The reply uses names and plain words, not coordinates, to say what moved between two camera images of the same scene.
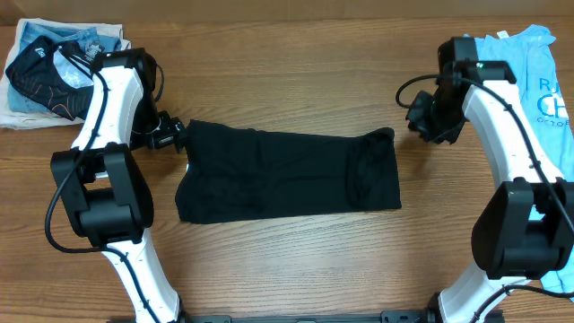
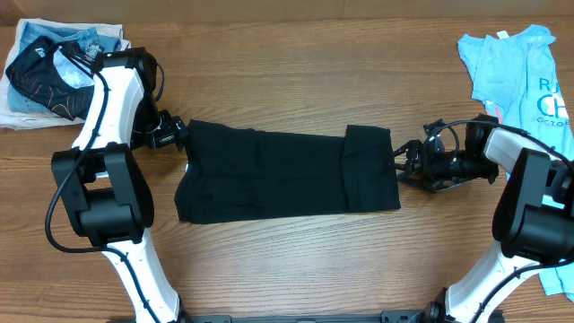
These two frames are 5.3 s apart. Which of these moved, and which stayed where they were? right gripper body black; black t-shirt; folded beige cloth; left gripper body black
Moved: right gripper body black
Stayed: left gripper body black; black t-shirt; folded beige cloth
